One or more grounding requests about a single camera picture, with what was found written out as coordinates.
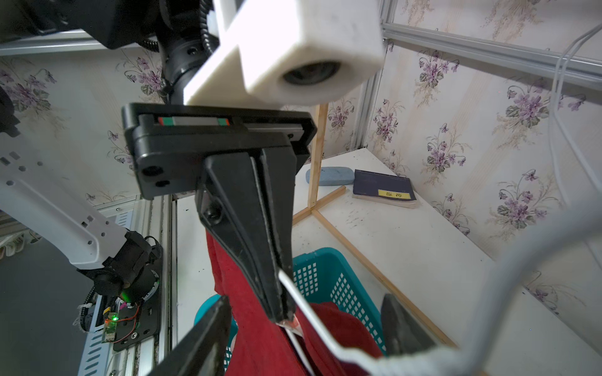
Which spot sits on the dark red t-shirt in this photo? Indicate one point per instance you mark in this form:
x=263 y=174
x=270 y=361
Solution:
x=263 y=348

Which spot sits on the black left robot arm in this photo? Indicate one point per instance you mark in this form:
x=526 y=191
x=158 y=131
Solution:
x=53 y=187

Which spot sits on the white hanger of red shirt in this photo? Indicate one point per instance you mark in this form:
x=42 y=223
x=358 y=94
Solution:
x=485 y=326

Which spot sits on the teal perforated plastic basket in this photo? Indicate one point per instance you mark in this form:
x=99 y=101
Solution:
x=323 y=276

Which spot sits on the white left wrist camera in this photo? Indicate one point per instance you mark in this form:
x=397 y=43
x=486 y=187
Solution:
x=277 y=53

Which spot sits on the wooden clothes rack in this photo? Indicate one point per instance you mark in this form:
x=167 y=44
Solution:
x=414 y=254

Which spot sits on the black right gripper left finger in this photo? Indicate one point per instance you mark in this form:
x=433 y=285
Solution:
x=202 y=351

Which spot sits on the blue fabric glasses case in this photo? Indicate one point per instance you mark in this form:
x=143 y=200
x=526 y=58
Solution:
x=336 y=176

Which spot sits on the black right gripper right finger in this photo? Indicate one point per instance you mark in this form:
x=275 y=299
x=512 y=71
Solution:
x=402 y=333

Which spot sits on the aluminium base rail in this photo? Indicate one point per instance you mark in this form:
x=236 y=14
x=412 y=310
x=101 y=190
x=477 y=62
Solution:
x=132 y=334

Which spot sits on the white wire hanger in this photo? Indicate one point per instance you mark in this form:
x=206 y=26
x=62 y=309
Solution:
x=560 y=70

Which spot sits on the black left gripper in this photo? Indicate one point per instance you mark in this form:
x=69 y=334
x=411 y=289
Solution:
x=245 y=200

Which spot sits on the dark cover notebook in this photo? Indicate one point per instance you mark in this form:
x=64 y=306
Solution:
x=383 y=188

